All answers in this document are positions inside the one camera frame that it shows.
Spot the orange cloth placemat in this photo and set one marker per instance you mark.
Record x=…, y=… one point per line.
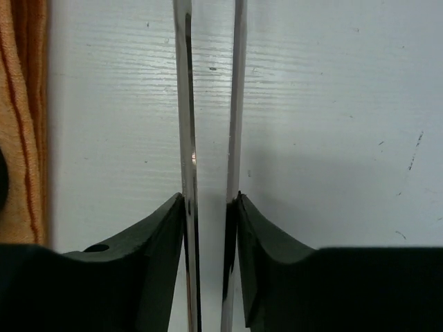
x=24, y=136

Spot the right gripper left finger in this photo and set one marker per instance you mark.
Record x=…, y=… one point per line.
x=124, y=283

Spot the metal serving tongs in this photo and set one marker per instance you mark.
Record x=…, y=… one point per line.
x=185, y=97

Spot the dark green mug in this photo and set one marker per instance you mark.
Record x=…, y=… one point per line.
x=4, y=181

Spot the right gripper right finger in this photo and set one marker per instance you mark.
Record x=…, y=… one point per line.
x=289, y=286

